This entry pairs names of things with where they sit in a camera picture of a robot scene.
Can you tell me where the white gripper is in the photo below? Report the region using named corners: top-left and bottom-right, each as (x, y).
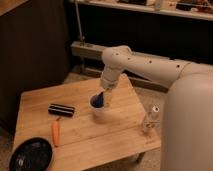
top-left (100, 67), bottom-right (119, 107)

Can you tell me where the orange carrot-shaped pepper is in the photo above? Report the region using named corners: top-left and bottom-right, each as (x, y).
top-left (52, 120), bottom-right (60, 147)

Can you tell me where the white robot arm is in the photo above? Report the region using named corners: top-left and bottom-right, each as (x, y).
top-left (101, 46), bottom-right (213, 171)

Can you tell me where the black ceramic bowl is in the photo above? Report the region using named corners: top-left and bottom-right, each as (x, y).
top-left (9, 137), bottom-right (53, 171)

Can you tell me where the blue object in cup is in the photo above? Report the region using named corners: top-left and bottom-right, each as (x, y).
top-left (90, 95), bottom-right (104, 108)

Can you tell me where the white plastic cup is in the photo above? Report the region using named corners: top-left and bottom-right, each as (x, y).
top-left (90, 94), bottom-right (108, 117)

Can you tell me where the grey metal case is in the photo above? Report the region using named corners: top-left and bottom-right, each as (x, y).
top-left (70, 40), bottom-right (213, 93)

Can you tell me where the wooden table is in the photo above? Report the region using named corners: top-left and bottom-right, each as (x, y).
top-left (13, 74), bottom-right (161, 171)

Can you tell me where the clear glass bottle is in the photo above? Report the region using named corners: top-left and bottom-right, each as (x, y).
top-left (142, 105), bottom-right (160, 134)

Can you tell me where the metal vertical pole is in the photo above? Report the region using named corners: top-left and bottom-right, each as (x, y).
top-left (74, 0), bottom-right (85, 45)

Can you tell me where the dark wooden cabinet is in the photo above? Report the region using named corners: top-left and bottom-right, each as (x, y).
top-left (0, 0), bottom-right (70, 133)

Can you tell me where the background shelf with clutter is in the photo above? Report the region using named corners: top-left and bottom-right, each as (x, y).
top-left (69, 0), bottom-right (213, 21)

